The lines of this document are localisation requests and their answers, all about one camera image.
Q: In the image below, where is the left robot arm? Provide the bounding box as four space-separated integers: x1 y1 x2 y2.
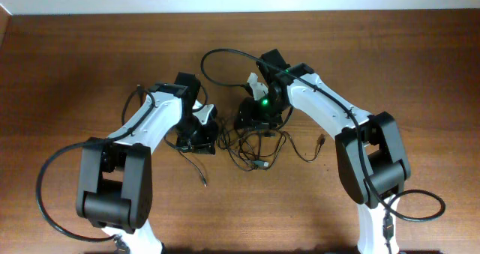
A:
76 73 218 253

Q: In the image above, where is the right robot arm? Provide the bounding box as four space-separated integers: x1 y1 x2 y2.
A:
234 49 411 253

